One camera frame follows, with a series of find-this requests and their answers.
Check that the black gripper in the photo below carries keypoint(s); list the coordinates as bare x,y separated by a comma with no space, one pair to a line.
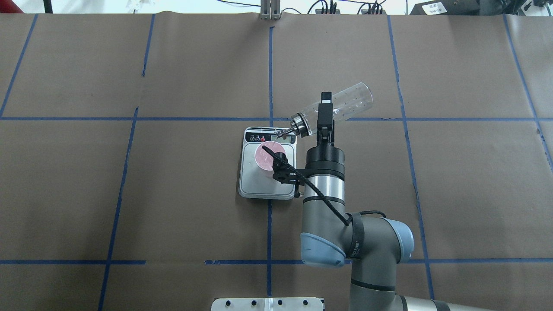
325,160

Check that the pink plastic cup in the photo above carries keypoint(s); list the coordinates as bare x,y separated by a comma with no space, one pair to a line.
264,160

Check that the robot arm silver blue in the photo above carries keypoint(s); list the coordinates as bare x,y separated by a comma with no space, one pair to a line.
376,245

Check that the grey digital kitchen scale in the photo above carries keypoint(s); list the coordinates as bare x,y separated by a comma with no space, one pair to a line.
256,174

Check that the orange black connector block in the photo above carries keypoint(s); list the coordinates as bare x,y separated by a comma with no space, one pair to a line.
327,8

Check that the black box with label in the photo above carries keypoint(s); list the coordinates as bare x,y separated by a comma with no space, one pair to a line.
447,7

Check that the brown paper table cover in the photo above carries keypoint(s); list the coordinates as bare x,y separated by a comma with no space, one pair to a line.
121,148

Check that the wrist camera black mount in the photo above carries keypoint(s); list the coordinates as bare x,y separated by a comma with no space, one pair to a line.
285,173

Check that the aluminium frame post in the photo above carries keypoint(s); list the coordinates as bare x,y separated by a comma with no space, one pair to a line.
270,10

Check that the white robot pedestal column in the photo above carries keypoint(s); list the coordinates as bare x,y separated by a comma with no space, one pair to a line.
269,304

